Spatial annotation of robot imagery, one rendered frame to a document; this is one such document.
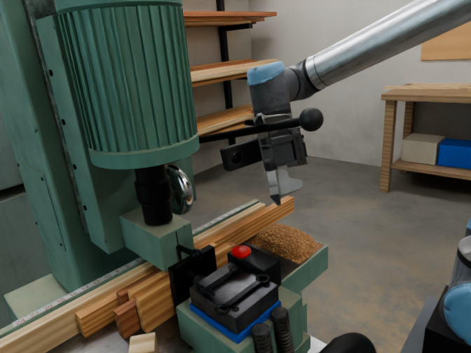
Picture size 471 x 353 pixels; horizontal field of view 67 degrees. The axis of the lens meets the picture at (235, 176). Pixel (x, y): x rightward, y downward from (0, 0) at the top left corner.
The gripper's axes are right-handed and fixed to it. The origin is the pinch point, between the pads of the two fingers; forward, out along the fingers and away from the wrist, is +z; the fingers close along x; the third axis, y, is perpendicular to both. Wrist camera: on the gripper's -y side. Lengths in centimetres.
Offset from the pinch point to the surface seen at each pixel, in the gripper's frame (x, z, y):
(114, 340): 21.0, 10.5, -28.4
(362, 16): -61, -315, 99
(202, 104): -17, -329, -73
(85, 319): 16.9, 10.0, -32.4
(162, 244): 9.3, 3.3, -19.3
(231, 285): 14.4, 11.3, -7.7
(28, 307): 23, -10, -60
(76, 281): 18.1, -7.4, -44.7
